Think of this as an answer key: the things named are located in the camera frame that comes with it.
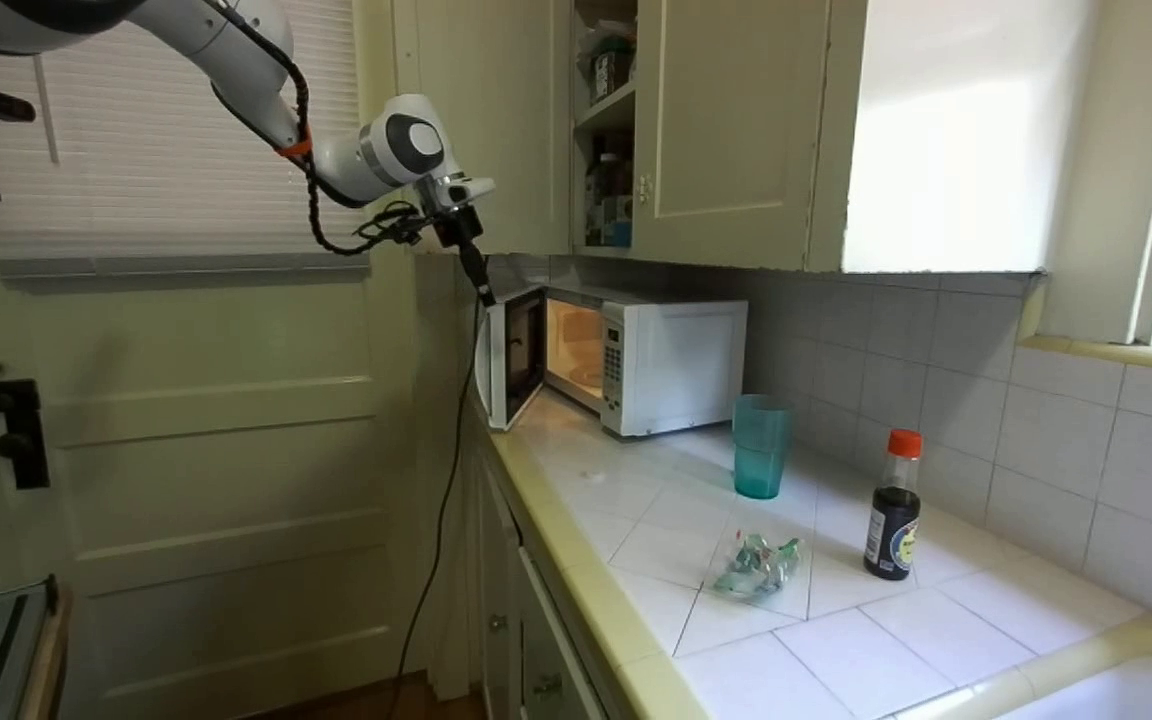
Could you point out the white sink basin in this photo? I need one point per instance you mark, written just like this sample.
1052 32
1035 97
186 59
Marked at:
1115 695

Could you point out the cream lower cabinet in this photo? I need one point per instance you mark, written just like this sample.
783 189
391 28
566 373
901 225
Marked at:
536 650

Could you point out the cream panelled door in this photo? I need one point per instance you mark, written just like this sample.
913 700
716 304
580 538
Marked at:
226 496

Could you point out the teal plastic cup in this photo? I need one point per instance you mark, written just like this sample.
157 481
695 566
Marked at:
762 444

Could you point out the white window blind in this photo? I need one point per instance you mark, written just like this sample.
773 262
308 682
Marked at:
157 172

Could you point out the crumpled green plastic wrapper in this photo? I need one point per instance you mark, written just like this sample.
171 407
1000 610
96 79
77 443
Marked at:
759 569

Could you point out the black microwave door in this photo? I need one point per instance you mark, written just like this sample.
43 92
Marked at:
511 355

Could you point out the cream upper wall cabinet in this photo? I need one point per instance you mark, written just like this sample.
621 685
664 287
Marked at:
846 133

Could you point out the white microwave oven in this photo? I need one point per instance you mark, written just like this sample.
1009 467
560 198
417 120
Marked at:
645 367

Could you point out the items on cabinet shelf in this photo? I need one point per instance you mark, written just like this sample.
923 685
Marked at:
607 59

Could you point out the soy sauce bottle red cap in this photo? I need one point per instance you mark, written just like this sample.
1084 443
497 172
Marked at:
893 511

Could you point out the black door latch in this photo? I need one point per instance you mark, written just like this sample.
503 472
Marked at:
23 437

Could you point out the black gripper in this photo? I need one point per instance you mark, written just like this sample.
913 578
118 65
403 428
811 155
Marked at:
457 225

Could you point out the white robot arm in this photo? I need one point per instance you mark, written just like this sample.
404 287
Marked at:
391 180

